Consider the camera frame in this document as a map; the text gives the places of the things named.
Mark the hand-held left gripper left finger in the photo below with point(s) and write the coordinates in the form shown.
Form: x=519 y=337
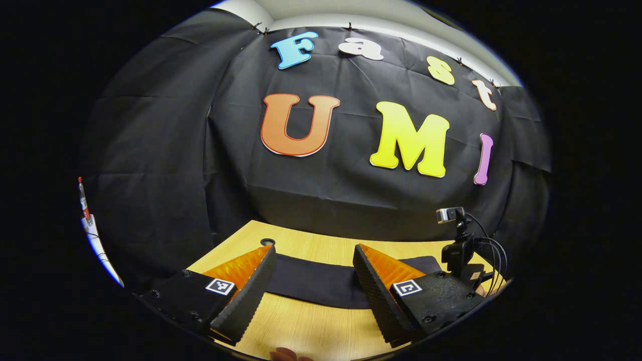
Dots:
x=248 y=301

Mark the red capped marker pen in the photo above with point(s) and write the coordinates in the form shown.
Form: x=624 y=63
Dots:
x=83 y=198

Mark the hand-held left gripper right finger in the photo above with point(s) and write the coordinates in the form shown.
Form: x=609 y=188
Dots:
x=376 y=301

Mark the dark grey jeans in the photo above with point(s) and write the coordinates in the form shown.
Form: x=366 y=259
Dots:
x=316 y=281

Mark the black backdrop cloth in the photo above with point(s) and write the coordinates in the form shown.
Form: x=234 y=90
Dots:
x=160 y=150

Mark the black round table grommet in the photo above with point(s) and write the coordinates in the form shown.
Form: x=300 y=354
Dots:
x=267 y=242

